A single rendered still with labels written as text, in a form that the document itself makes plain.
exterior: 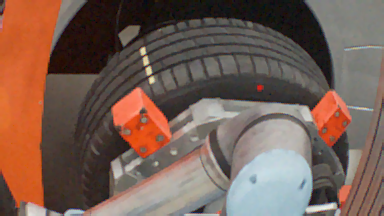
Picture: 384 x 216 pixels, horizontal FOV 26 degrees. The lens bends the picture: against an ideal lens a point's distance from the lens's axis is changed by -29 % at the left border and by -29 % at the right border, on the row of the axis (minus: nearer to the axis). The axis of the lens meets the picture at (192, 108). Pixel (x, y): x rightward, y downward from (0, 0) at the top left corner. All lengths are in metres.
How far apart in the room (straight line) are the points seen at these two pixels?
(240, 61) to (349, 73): 0.60
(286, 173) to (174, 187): 0.25
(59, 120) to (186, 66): 1.98
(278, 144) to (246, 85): 0.80
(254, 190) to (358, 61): 1.38
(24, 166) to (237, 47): 0.56
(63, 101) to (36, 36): 2.38
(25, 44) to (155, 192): 0.49
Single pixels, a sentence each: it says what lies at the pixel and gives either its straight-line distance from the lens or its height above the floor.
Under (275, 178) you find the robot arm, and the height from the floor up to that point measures 1.45.
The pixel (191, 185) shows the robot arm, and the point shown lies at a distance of 1.43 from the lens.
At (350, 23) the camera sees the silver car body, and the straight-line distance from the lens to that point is 2.52.
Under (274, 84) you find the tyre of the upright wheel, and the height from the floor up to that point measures 1.15.
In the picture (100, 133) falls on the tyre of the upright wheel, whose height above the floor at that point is 1.00.
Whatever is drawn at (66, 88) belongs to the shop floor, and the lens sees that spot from 4.25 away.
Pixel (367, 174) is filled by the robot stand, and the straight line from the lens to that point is 1.32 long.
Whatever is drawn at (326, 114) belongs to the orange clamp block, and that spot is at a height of 1.13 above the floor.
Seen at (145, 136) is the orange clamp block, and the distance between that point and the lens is 2.00.
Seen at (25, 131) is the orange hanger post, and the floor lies 1.09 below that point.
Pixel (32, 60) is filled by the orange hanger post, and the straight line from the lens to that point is 1.81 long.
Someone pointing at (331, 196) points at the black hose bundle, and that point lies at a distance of 2.06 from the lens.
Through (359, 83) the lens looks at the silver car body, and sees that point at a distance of 2.62.
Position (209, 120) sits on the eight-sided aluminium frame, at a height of 1.11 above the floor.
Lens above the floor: 2.12
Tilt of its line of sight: 30 degrees down
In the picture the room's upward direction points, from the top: 11 degrees clockwise
